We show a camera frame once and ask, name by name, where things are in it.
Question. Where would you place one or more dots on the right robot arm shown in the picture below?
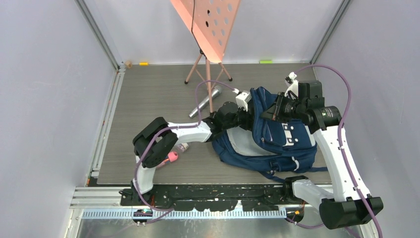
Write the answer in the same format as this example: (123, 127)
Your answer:
(350, 203)

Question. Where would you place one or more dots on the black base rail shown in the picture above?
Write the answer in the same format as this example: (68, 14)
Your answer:
(212, 197)

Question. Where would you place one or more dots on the silver microphone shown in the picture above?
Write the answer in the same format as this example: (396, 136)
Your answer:
(216, 91)

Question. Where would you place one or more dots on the pink music stand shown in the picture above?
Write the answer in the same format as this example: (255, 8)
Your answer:
(210, 22)

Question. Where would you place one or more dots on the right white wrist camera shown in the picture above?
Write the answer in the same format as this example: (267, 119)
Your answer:
(292, 91)

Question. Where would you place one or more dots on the green tape piece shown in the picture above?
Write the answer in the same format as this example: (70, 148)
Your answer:
(265, 61)

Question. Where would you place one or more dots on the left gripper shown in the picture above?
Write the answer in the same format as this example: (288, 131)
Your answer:
(248, 123)

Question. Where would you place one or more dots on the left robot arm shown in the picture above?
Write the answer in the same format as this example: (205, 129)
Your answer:
(154, 142)

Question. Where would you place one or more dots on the navy blue student backpack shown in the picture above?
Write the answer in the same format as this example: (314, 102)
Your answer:
(270, 146)

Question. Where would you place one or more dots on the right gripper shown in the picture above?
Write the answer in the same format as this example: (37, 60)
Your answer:
(276, 110)

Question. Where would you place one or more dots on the small wooden block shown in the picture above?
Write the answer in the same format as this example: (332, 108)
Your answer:
(128, 64)

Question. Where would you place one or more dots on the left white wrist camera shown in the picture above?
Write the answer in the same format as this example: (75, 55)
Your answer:
(242, 98)

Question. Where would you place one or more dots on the small purple glitter jar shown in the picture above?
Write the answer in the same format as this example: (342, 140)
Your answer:
(182, 147)

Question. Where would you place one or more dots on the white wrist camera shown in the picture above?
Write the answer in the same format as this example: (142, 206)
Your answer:
(292, 91)
(242, 98)

